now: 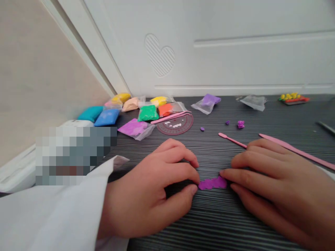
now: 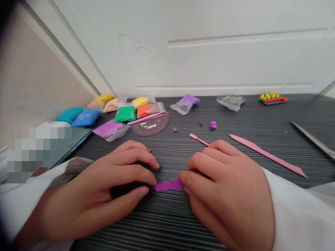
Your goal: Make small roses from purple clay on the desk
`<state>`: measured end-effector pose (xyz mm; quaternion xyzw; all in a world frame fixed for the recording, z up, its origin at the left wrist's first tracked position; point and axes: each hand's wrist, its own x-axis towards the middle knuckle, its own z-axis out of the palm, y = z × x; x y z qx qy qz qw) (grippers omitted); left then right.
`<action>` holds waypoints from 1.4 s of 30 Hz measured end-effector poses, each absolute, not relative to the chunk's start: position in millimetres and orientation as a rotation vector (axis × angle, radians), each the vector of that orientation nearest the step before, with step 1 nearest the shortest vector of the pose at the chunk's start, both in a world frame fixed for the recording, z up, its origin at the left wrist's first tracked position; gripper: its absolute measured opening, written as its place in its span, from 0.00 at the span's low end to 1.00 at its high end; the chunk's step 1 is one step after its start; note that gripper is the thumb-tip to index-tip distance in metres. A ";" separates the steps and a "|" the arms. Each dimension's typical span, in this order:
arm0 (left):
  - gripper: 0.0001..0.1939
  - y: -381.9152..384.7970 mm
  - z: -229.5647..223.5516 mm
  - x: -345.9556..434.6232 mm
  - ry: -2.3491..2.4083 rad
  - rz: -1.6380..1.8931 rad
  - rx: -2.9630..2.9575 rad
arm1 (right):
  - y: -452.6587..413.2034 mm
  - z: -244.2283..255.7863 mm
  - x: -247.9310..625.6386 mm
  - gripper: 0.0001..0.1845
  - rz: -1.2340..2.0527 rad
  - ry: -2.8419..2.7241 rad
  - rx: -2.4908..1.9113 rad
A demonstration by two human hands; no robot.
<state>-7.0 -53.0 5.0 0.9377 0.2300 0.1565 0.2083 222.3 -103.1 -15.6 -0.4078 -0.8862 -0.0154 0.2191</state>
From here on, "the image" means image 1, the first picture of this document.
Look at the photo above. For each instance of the thin pink stick tool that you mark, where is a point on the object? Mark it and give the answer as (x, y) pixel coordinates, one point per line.
(231, 140)

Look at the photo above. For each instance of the bag of flattened purple clay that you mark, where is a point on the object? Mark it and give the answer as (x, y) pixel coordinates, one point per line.
(133, 128)

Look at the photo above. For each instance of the bag of golden yellow clay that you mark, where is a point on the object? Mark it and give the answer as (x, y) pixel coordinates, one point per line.
(121, 98)

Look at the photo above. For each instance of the person's left hand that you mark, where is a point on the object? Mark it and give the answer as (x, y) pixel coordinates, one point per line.
(141, 193)

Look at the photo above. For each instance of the bag of blue clay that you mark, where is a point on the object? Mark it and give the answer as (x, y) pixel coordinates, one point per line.
(106, 117)

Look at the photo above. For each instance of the bag of teal clay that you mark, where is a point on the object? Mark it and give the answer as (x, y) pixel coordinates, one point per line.
(89, 113)

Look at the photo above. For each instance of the yellow clay flowers on tray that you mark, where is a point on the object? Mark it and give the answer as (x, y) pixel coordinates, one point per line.
(292, 98)

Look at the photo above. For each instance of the bag of lemon yellow clay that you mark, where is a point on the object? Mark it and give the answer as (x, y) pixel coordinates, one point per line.
(159, 101)

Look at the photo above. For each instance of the pink tweezers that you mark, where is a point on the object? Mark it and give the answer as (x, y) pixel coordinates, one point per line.
(172, 116)

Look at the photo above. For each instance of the purple clay flower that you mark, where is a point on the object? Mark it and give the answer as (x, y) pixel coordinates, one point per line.
(241, 124)

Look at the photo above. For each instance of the bag of pink clay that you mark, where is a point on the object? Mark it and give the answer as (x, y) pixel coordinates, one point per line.
(111, 104)

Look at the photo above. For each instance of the bag of green clay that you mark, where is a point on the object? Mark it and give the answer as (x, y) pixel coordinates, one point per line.
(147, 113)

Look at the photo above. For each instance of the empty clear plastic bag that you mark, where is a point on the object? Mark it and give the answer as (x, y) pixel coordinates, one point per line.
(252, 102)

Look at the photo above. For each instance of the person's right hand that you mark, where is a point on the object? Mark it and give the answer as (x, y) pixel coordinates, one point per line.
(293, 196)

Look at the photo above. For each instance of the bag of lumpy purple clay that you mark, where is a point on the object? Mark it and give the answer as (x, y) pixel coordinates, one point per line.
(209, 100)

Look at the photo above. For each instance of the dark slim tool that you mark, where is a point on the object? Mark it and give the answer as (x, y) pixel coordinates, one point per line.
(326, 127)

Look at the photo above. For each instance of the flat pink modelling tool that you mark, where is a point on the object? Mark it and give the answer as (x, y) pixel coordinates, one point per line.
(293, 151)

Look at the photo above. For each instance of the bag of orange-red clay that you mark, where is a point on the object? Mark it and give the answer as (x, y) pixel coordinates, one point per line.
(166, 109)

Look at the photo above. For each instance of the pink half-round protractor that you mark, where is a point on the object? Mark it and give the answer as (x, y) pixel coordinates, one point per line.
(180, 128)

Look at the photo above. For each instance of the white panel with heart relief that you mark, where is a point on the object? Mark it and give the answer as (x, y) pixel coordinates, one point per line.
(222, 47)

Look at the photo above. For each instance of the purple clay strip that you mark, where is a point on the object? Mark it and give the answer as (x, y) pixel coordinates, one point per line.
(212, 184)

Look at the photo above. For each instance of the bag of peach clay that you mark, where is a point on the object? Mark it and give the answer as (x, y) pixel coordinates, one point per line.
(131, 103)

